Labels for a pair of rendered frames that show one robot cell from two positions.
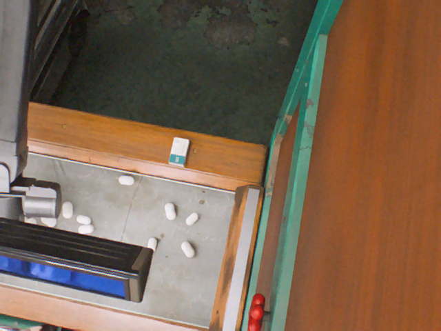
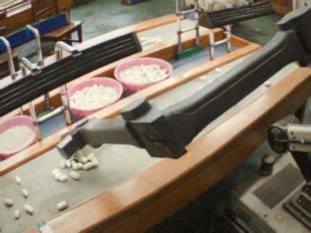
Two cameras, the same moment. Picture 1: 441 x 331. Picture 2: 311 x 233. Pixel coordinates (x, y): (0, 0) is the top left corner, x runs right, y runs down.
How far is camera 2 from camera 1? 0.87 m
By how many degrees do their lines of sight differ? 66
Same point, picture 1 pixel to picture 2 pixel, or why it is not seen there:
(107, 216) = (55, 188)
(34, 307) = (48, 140)
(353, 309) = not seen: outside the picture
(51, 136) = (121, 188)
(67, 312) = (35, 148)
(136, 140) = (75, 220)
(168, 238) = (21, 201)
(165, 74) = not seen: outside the picture
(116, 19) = not seen: outside the picture
